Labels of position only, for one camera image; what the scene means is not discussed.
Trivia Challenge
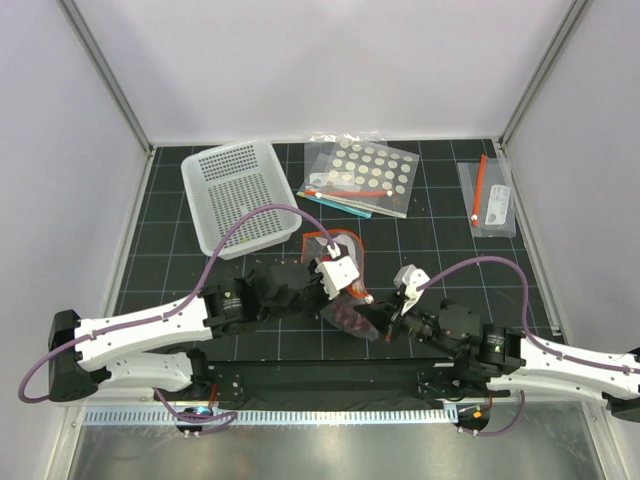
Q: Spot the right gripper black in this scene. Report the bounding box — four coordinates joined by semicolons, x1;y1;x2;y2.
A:
354;287;458;359

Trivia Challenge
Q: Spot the red grape bunch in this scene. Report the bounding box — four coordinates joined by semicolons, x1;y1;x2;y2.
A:
332;306;377;339

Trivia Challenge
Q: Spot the orange zipper clear bag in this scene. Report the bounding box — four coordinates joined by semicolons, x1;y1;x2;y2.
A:
301;228;379;341

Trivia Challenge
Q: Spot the white perforated plastic basket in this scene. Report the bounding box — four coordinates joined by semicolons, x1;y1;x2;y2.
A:
181;140;302;260

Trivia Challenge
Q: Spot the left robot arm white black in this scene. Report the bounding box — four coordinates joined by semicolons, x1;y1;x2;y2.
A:
48;262;339;403

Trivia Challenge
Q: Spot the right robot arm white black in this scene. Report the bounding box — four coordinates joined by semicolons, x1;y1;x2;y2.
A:
356;293;639;422

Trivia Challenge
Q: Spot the blue zipper clear bag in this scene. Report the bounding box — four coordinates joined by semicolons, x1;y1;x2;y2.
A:
296;191;372;219

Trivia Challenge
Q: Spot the polka dot zip bag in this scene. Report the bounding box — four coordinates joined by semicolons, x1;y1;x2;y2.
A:
300;132;420;219

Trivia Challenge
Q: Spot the right orange zipper bag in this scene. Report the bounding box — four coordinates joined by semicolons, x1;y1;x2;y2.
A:
457;154;516;238

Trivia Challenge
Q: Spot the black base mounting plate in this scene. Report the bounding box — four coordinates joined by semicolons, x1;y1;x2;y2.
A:
163;359;489;412

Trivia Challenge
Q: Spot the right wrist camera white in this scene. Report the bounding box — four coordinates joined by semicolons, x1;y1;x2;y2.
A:
393;264;430;315

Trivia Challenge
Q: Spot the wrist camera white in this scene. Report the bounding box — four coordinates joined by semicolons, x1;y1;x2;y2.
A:
315;256;360;301
393;264;430;315

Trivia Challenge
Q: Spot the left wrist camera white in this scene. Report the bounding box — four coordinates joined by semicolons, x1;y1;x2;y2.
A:
315;256;360;301

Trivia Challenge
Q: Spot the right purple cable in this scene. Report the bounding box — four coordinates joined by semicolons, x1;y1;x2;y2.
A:
417;255;640;439

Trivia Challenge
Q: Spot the perforated metal cable rail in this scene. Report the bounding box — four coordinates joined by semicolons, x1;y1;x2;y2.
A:
82;406;458;426

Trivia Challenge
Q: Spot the left aluminium frame post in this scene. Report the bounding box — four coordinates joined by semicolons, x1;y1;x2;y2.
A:
57;0;153;154

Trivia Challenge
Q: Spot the aluminium frame post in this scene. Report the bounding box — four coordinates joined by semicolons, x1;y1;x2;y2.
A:
498;0;592;150
57;0;153;154

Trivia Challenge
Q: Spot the right aluminium frame post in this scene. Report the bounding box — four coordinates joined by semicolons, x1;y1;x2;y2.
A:
498;0;592;150

